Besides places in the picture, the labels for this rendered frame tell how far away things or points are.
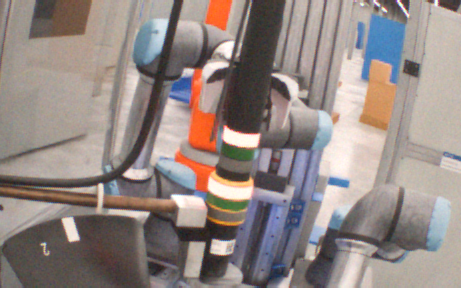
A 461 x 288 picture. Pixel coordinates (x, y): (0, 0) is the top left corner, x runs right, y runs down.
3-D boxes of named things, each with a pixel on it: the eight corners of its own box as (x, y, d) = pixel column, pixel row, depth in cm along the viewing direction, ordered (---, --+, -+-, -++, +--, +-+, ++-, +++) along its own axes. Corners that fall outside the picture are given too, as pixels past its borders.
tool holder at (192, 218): (172, 295, 52) (185, 216, 49) (155, 262, 58) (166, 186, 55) (249, 293, 55) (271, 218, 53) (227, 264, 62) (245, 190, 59)
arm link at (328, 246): (322, 238, 148) (335, 196, 144) (362, 248, 145) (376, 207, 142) (317, 255, 137) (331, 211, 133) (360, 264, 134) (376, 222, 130)
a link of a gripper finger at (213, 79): (199, 122, 60) (234, 112, 68) (209, 70, 58) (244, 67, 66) (175, 115, 61) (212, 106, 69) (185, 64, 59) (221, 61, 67)
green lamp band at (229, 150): (227, 159, 51) (229, 146, 50) (215, 147, 54) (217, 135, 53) (259, 161, 52) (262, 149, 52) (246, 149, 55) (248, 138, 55)
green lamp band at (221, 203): (213, 210, 52) (216, 199, 51) (199, 192, 55) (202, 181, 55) (254, 211, 53) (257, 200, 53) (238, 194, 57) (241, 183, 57)
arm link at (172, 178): (198, 218, 147) (206, 173, 143) (153, 219, 140) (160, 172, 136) (181, 200, 157) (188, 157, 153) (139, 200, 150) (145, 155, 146)
